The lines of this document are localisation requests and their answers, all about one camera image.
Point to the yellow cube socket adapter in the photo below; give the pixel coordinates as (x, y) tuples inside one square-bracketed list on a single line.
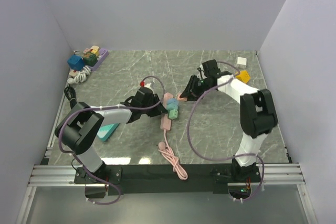
[(243, 76)]

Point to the blue cube socket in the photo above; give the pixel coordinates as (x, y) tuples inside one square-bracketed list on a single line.
[(76, 63)]

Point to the black mounting base bar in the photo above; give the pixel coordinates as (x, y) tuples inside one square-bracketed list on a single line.
[(215, 178)]

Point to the teal power strip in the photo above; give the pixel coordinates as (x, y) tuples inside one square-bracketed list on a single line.
[(105, 132)]

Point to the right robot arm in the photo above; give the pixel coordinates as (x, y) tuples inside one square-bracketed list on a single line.
[(257, 114)]

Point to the yellow white plug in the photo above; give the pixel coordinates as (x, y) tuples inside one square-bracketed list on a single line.
[(94, 50)]

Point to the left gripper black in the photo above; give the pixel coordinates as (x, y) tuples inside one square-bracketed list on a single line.
[(157, 110)]

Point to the mint green plug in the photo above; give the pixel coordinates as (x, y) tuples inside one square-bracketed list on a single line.
[(173, 114)]

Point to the light blue plug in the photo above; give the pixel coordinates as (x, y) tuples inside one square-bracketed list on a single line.
[(172, 101)]

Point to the salmon pink plug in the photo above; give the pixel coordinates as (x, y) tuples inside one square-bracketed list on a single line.
[(179, 98)]

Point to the aluminium rail frame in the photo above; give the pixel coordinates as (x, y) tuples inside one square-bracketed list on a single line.
[(61, 194)]

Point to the pink power strip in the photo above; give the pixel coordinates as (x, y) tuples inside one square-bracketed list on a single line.
[(163, 147)]

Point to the white plug adapter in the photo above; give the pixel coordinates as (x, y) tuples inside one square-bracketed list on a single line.
[(241, 62)]

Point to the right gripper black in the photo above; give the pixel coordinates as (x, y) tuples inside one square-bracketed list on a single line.
[(190, 92)]

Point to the purple power strip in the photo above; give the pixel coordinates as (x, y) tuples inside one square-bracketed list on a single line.
[(103, 53)]

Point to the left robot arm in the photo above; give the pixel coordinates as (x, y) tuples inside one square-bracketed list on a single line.
[(77, 131)]

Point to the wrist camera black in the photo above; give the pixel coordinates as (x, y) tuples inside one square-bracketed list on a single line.
[(211, 69), (144, 96)]

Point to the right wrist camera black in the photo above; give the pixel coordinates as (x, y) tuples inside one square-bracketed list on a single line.
[(211, 69)]

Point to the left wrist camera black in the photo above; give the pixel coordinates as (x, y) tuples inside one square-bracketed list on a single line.
[(144, 96)]

